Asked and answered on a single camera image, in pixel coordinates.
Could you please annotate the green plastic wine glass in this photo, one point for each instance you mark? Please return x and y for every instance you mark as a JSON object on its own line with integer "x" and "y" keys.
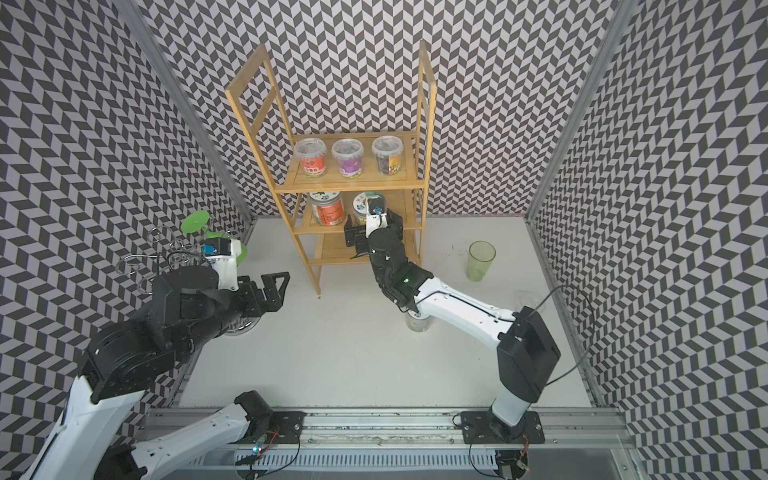
{"x": 197, "y": 223}

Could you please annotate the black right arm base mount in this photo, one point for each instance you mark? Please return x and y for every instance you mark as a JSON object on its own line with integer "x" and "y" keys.
{"x": 483, "y": 428}

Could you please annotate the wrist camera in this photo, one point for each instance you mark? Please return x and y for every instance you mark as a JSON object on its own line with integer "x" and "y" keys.
{"x": 223, "y": 258}
{"x": 377, "y": 215}

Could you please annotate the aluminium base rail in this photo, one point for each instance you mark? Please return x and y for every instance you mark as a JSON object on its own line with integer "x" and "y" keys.
{"x": 402, "y": 439}

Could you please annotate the small clear seed jar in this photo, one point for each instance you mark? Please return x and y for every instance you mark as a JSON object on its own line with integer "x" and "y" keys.
{"x": 388, "y": 152}

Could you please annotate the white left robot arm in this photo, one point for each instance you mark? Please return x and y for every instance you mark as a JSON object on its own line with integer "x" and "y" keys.
{"x": 122, "y": 362}

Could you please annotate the right aluminium corner post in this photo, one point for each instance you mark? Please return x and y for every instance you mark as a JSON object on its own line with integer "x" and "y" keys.
{"x": 609, "y": 44}

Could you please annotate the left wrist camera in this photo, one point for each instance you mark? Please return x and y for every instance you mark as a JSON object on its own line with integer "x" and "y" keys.
{"x": 223, "y": 258}

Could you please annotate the sunflower seed container yellow label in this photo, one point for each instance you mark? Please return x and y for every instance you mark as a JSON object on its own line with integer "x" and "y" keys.
{"x": 360, "y": 205}

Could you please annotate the green translucent plastic cup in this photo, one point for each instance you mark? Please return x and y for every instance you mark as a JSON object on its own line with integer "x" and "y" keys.
{"x": 481, "y": 255}

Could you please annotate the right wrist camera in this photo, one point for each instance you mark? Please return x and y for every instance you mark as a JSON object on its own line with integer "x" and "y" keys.
{"x": 377, "y": 215}

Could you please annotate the small purple seed jar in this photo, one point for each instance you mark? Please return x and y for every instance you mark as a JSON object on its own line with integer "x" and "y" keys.
{"x": 348, "y": 154}

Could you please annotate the red tomato seed container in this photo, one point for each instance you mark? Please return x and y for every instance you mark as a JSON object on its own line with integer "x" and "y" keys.
{"x": 311, "y": 154}

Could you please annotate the wooden three-tier shelf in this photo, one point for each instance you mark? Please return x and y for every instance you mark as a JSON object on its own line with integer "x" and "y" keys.
{"x": 406, "y": 192}

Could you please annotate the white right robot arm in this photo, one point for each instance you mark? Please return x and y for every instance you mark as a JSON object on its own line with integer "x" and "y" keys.
{"x": 525, "y": 350}

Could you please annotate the carrot seed container red label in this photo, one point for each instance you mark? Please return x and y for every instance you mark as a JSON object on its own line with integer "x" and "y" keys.
{"x": 327, "y": 207}

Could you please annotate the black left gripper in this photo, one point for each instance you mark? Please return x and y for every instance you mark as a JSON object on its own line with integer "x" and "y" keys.
{"x": 275, "y": 298}

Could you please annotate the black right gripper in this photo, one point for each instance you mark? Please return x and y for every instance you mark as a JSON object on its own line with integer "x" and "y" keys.
{"x": 356, "y": 236}

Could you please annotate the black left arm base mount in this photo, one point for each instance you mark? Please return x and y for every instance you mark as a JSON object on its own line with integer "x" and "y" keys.
{"x": 279, "y": 427}

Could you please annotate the left aluminium corner post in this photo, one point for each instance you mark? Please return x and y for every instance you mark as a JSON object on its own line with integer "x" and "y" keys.
{"x": 129, "y": 12}

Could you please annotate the aluminium corner post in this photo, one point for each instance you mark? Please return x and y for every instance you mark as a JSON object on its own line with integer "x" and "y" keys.
{"x": 609, "y": 44}
{"x": 129, "y": 12}

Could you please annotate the chrome wire glass rack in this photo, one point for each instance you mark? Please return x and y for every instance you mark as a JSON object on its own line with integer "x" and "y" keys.
{"x": 169, "y": 249}

